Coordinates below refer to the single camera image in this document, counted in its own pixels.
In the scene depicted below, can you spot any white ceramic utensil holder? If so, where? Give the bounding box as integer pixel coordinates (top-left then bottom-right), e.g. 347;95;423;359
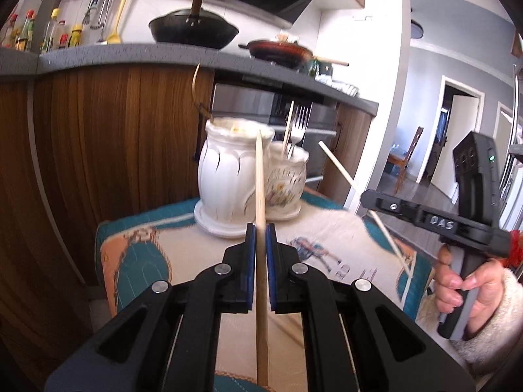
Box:
194;117;309;238

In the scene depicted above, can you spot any wooden chair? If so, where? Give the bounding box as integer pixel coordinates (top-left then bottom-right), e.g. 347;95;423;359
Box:
387;126;424;195

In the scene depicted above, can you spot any sauce bottle red cap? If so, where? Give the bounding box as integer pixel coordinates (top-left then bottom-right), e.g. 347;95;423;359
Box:
16;9;35;51

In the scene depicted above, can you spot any horse print table mat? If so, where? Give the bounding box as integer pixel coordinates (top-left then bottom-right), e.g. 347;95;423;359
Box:
95;188;434;392

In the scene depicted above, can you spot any person right hand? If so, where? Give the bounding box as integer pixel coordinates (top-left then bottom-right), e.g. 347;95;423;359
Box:
434;245;504;338

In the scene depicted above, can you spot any stainless steel oven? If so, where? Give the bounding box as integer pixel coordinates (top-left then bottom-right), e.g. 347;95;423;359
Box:
212;84;340;189

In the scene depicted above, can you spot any silver fork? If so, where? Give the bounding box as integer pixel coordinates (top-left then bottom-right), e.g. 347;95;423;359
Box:
286;105;310;159

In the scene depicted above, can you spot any yellow mustard bottle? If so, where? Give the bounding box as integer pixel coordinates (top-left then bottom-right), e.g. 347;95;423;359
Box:
68;24;83;48

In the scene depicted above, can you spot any gold spoon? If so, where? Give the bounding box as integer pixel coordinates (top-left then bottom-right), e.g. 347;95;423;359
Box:
191;65;214;121

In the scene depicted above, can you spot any black wok wooden handle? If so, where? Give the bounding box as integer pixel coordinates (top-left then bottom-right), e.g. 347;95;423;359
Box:
149;0;239;50

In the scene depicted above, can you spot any clear oil bottle yellow cap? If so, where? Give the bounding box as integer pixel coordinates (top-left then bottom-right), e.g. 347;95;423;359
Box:
40;8;59;53

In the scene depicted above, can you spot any red brown pan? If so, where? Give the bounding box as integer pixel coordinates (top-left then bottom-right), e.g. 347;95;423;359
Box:
238;40;349;70

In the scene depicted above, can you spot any wooden chopstick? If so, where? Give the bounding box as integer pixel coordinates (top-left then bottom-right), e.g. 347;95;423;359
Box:
280;100;294;157
317;140;414;278
255;132;269;387

